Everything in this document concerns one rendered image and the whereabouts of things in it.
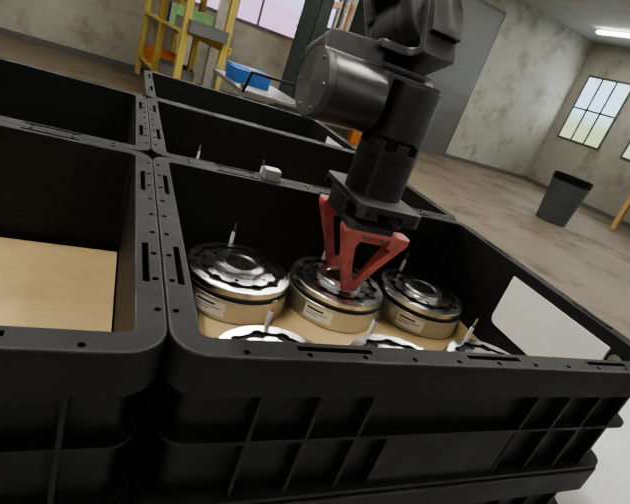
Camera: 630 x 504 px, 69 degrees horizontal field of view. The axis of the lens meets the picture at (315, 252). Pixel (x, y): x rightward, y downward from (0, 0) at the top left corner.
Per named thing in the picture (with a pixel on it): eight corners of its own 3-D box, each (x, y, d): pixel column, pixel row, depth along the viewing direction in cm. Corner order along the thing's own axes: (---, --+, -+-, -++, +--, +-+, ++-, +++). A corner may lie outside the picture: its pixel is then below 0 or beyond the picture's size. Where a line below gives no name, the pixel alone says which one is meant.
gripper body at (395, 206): (354, 223, 40) (385, 141, 37) (321, 185, 49) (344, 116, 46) (415, 236, 42) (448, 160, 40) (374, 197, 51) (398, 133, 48)
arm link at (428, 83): (460, 88, 40) (422, 77, 44) (399, 64, 36) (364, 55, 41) (428, 163, 42) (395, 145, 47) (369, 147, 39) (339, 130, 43)
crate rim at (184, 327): (454, 237, 62) (462, 221, 61) (663, 397, 38) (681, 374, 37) (147, 176, 45) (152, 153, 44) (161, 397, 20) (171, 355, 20)
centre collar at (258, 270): (258, 258, 47) (260, 253, 47) (268, 283, 43) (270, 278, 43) (211, 251, 45) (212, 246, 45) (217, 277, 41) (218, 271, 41)
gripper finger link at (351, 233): (323, 298, 43) (356, 207, 40) (304, 262, 49) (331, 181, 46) (384, 306, 46) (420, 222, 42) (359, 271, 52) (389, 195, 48)
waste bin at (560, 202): (545, 222, 667) (571, 177, 641) (525, 209, 718) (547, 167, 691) (576, 232, 681) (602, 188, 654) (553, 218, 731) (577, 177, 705)
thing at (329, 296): (361, 268, 55) (363, 264, 55) (395, 316, 46) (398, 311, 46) (283, 254, 51) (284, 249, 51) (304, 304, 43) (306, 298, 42)
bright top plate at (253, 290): (274, 254, 50) (276, 250, 50) (299, 306, 42) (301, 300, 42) (182, 240, 46) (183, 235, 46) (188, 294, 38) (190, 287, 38)
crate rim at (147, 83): (314, 129, 112) (317, 119, 111) (364, 167, 87) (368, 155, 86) (142, 80, 94) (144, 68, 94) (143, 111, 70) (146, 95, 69)
